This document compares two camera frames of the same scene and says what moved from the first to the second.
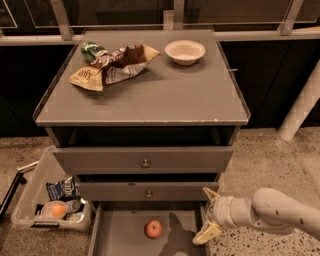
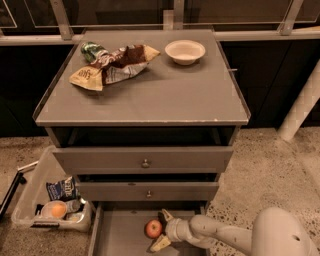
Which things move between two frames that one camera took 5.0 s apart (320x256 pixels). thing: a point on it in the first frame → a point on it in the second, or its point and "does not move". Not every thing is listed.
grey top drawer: x=146 y=160 does not move
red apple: x=153 y=228 does not move
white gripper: x=222 y=210 → x=174 y=229
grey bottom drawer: x=147 y=228 does not move
